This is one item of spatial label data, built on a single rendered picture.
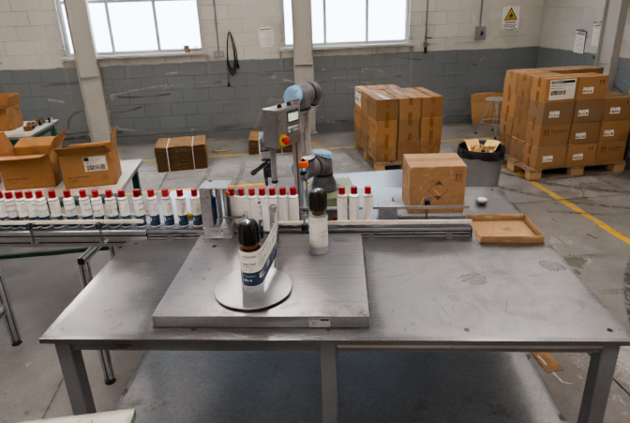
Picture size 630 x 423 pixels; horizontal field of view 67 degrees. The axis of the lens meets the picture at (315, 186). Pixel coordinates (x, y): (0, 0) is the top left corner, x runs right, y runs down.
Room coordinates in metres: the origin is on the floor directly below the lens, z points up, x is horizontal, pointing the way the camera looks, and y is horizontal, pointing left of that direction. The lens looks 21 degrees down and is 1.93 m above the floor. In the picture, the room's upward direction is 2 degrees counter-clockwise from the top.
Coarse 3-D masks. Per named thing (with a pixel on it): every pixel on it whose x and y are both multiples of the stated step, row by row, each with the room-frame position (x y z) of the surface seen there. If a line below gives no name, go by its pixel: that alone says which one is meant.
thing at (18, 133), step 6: (54, 120) 5.57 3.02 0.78; (42, 126) 5.28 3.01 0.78; (48, 126) 5.30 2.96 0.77; (54, 126) 5.57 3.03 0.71; (0, 132) 5.03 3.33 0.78; (6, 132) 5.02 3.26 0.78; (12, 132) 5.01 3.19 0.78; (18, 132) 5.00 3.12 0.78; (24, 132) 4.99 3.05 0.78; (30, 132) 4.98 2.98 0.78; (36, 132) 4.98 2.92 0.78; (42, 132) 5.24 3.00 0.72; (54, 132) 5.53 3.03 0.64; (12, 138) 4.81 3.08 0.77; (18, 138) 4.82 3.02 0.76
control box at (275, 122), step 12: (264, 108) 2.31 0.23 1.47; (276, 108) 2.30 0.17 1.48; (288, 108) 2.31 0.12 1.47; (264, 120) 2.29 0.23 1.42; (276, 120) 2.24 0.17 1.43; (264, 132) 2.29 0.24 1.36; (276, 132) 2.25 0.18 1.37; (264, 144) 2.30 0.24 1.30; (276, 144) 2.25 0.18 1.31; (288, 144) 2.29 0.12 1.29
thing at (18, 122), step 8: (0, 96) 5.38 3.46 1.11; (8, 96) 5.39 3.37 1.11; (16, 96) 5.29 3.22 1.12; (0, 104) 5.36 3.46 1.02; (8, 104) 5.15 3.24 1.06; (16, 104) 5.31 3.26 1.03; (0, 112) 5.10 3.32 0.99; (8, 112) 5.13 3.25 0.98; (16, 112) 5.27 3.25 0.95; (0, 120) 5.10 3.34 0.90; (8, 120) 5.10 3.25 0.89; (16, 120) 5.23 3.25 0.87; (0, 128) 5.10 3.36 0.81; (8, 128) 5.10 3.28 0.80
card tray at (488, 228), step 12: (468, 216) 2.32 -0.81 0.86; (480, 216) 2.32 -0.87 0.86; (492, 216) 2.31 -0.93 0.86; (504, 216) 2.31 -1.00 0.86; (516, 216) 2.31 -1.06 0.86; (480, 228) 2.22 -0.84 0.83; (492, 228) 2.22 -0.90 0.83; (504, 228) 2.22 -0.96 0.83; (516, 228) 2.21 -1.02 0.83; (528, 228) 2.21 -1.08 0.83; (480, 240) 2.07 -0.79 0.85; (492, 240) 2.06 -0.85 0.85; (504, 240) 2.06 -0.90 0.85; (516, 240) 2.06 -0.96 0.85; (528, 240) 2.05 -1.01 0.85; (540, 240) 2.05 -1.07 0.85
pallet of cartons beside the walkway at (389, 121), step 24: (360, 96) 6.34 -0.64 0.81; (384, 96) 5.81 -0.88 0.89; (408, 96) 5.75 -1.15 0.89; (432, 96) 5.69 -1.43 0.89; (360, 120) 6.30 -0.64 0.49; (384, 120) 5.55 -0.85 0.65; (408, 120) 5.60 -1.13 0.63; (432, 120) 5.63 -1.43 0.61; (360, 144) 6.29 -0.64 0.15; (384, 144) 5.55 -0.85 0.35; (408, 144) 5.59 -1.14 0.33; (432, 144) 5.63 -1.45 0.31; (384, 168) 5.51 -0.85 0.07
